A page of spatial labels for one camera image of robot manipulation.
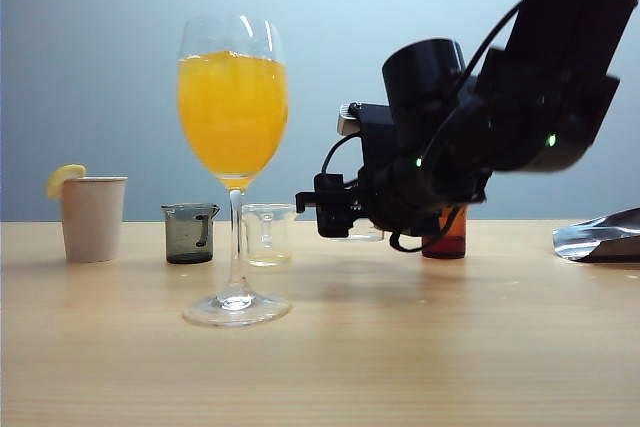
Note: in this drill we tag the silver foil bag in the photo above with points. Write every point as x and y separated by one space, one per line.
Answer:
600 239

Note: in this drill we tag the amber glass measuring cup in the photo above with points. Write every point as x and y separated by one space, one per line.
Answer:
452 247

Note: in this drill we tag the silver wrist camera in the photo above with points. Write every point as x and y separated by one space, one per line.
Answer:
347 119

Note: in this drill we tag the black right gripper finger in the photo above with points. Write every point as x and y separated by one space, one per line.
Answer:
332 222
304 202

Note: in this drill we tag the clear empty measuring cup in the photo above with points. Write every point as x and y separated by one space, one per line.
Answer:
275 242

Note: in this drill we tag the wine glass with orange juice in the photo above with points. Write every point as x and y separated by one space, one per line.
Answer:
232 122

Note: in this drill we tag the yellow lemon slice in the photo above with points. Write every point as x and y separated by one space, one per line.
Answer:
57 182

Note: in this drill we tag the white paper cup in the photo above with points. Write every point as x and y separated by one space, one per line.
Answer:
92 222

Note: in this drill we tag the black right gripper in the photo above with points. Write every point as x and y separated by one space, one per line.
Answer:
415 82

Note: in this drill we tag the clear measuring cup brown dot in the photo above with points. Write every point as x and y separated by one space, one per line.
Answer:
367 234

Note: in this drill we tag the grey glass measuring cup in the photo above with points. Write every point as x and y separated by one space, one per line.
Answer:
182 244

